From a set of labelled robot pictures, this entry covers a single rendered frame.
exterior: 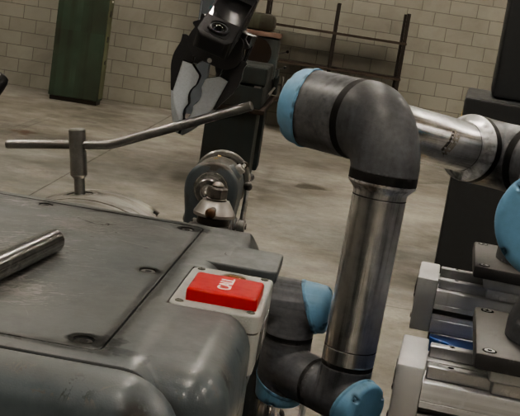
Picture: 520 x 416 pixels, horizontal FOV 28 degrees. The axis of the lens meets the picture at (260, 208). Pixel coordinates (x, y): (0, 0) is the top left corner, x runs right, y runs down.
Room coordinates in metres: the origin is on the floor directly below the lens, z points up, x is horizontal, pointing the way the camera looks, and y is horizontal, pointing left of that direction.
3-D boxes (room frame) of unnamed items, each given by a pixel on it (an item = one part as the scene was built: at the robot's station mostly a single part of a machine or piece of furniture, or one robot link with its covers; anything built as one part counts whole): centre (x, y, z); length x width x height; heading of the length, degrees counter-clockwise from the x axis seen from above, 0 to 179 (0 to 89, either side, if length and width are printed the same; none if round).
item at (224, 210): (1.92, 0.08, 1.13); 0.08 x 0.08 x 0.03
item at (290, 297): (1.52, -0.07, 1.08); 0.11 x 0.08 x 0.09; 85
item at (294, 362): (1.50, -0.08, 0.98); 0.11 x 0.08 x 0.11; 42
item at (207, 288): (0.86, 0.02, 1.26); 0.06 x 0.06 x 0.02; 86
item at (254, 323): (0.88, 0.02, 1.23); 0.13 x 0.08 x 0.05; 176
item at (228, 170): (2.52, 0.12, 1.01); 0.30 x 0.20 x 0.29; 176
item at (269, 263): (1.02, 0.01, 1.24); 0.09 x 0.08 x 0.03; 176
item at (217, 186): (1.92, 0.08, 1.17); 0.04 x 0.04 x 0.03
